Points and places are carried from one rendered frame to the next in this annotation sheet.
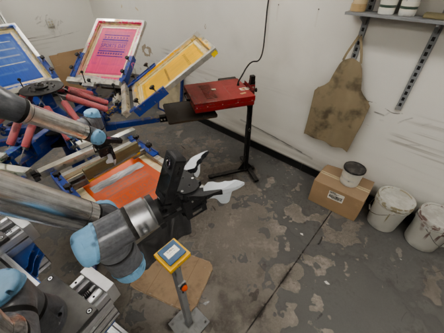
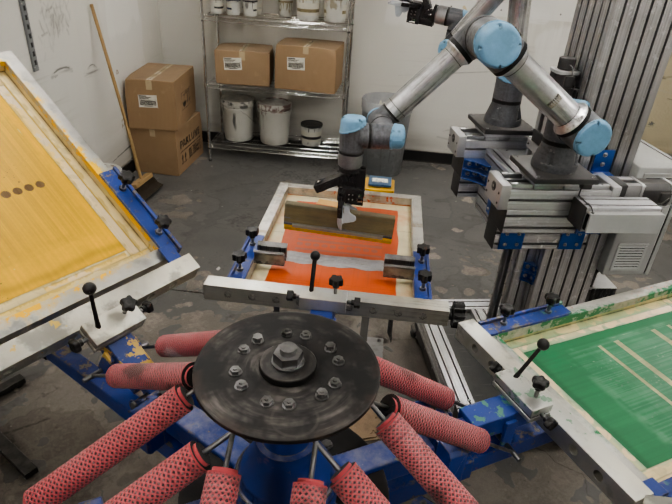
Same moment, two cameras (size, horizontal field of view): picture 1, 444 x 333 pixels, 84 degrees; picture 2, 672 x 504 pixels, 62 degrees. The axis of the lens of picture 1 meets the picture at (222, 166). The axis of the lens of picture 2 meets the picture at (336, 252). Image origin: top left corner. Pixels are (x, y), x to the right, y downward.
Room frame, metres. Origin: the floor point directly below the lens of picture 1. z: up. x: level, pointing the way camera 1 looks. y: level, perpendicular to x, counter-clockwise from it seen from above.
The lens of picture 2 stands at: (2.17, 1.94, 1.92)
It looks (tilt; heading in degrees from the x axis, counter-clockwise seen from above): 30 degrees down; 232
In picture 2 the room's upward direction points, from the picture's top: 4 degrees clockwise
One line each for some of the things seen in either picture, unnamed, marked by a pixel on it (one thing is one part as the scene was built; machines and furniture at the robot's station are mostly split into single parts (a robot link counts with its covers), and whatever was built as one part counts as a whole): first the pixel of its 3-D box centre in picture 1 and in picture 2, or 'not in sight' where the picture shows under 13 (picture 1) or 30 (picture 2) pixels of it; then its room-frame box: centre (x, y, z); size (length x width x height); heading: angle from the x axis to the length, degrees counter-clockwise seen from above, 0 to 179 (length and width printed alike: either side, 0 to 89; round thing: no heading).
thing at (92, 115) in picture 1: (93, 119); (353, 134); (1.17, 0.69, 1.39); 0.09 x 0.08 x 0.11; 148
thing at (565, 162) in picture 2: not in sight; (557, 152); (0.49, 0.95, 1.31); 0.15 x 0.15 x 0.10
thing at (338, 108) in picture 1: (341, 96); not in sight; (2.20, -1.13, 1.06); 0.53 x 0.07 x 1.05; 48
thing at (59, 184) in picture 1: (67, 189); (420, 282); (1.06, 0.95, 0.98); 0.30 x 0.05 x 0.07; 48
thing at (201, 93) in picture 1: (219, 94); not in sight; (2.25, 0.02, 1.06); 0.61 x 0.46 x 0.12; 108
